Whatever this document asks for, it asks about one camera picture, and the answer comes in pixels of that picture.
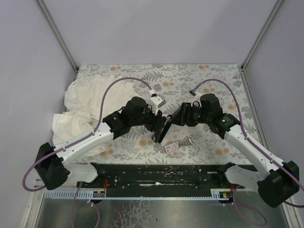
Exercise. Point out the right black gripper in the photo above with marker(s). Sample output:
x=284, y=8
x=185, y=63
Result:
x=184, y=114

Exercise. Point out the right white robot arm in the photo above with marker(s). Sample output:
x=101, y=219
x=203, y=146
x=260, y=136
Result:
x=274, y=180

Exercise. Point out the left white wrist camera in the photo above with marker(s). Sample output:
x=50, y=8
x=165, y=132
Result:
x=156, y=102

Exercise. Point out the aluminium frame post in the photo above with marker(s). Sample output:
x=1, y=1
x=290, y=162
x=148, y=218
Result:
x=274, y=11
x=56, y=33

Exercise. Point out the red white staple box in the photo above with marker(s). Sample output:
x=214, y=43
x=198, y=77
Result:
x=171, y=147

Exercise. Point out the floral tablecloth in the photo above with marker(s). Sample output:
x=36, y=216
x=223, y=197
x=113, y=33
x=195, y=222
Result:
x=174, y=83

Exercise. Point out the metal staple strip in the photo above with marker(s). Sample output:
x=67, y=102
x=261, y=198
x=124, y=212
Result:
x=185, y=143

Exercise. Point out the black stapler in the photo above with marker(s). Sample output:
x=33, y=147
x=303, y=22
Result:
x=160, y=134

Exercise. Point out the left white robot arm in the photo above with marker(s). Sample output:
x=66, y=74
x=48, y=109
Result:
x=55, y=164

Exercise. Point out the right aluminium frame post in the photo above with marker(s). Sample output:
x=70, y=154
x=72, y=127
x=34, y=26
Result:
x=274, y=11

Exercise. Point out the white cloth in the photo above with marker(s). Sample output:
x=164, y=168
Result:
x=83, y=101

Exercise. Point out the white slotted cable duct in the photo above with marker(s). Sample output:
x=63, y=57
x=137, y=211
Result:
x=143, y=193

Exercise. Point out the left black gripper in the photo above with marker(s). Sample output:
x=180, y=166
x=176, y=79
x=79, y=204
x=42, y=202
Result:
x=156, y=121

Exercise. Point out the left aluminium frame post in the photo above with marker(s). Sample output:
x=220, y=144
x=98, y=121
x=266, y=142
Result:
x=56, y=33

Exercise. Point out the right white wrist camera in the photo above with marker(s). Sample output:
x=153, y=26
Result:
x=196, y=98

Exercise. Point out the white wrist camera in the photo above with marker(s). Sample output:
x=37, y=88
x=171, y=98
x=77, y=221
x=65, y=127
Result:
x=156, y=102
x=196, y=98

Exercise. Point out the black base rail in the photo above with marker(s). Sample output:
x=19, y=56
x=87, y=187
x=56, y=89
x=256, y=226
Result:
x=173, y=177

